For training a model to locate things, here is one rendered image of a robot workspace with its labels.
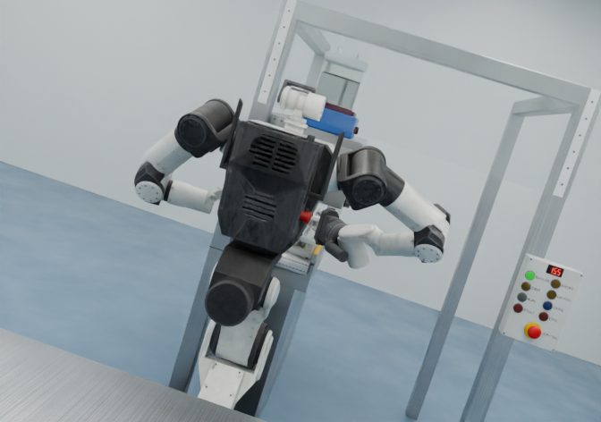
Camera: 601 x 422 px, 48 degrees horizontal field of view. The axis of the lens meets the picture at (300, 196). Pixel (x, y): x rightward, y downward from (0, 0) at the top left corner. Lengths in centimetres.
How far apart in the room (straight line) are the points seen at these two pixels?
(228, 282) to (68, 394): 70
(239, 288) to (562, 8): 466
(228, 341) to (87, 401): 111
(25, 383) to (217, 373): 115
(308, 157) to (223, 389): 83
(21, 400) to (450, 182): 498
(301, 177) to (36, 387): 81
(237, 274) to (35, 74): 506
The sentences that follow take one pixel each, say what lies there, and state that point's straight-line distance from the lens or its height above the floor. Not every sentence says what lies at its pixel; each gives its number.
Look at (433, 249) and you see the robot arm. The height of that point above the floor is 106.
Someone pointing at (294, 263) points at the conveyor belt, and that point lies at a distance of 229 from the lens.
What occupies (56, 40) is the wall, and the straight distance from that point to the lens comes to 648.
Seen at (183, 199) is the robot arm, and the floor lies 96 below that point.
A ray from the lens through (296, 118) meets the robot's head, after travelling 176.
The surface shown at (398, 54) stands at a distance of 216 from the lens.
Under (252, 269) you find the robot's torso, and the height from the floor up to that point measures 89.
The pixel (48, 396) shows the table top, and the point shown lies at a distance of 100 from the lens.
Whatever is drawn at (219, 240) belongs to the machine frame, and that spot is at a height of 81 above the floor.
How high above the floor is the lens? 132
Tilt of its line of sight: 8 degrees down
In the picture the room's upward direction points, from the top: 17 degrees clockwise
